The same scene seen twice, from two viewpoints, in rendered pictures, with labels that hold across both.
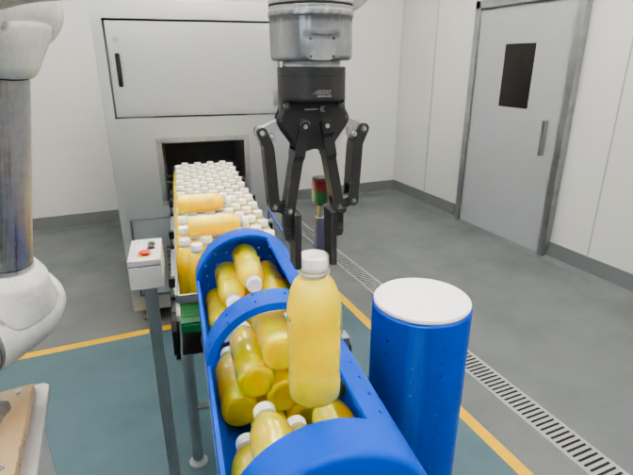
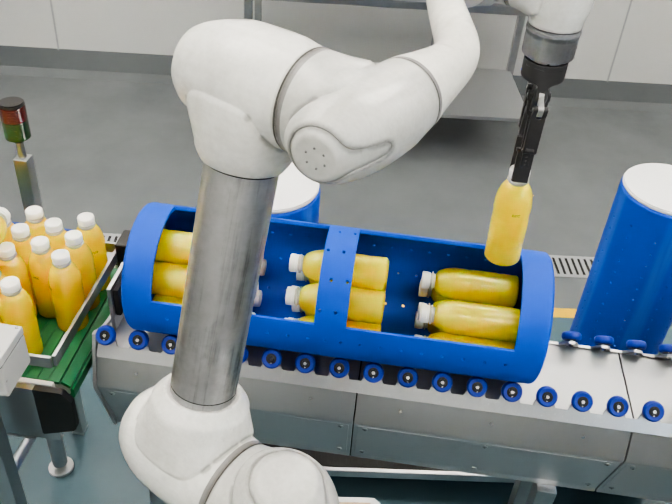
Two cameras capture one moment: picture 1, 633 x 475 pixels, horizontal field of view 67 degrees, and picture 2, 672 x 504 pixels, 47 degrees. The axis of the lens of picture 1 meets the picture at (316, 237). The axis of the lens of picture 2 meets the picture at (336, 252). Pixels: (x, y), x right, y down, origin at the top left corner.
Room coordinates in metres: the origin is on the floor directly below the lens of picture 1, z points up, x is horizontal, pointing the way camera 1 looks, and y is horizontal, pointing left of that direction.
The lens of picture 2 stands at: (0.42, 1.31, 2.20)
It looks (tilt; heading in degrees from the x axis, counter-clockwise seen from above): 38 degrees down; 291
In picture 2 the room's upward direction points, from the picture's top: 5 degrees clockwise
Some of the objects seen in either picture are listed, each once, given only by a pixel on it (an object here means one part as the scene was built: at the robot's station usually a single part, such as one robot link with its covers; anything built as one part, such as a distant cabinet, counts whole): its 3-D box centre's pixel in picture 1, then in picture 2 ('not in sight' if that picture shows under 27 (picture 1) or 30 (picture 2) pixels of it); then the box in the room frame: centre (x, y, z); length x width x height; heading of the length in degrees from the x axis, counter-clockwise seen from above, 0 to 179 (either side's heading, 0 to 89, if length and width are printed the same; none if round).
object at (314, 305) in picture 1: (314, 332); (509, 218); (0.56, 0.00, 1.34); 0.07 x 0.07 x 0.19
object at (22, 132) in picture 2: (319, 195); (16, 128); (1.81, -0.01, 1.18); 0.06 x 0.06 x 0.05
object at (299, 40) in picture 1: (311, 38); (550, 41); (0.56, 0.01, 1.70); 0.09 x 0.09 x 0.06
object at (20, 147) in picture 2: (319, 197); (16, 130); (1.81, -0.01, 1.18); 0.06 x 0.06 x 0.16
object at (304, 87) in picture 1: (311, 107); (540, 81); (0.56, 0.01, 1.63); 0.08 x 0.07 x 0.09; 106
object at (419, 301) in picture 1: (421, 299); (268, 183); (1.24, -0.31, 1.03); 0.28 x 0.28 x 0.01
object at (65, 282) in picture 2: not in sight; (67, 292); (1.46, 0.28, 1.00); 0.07 x 0.07 x 0.19
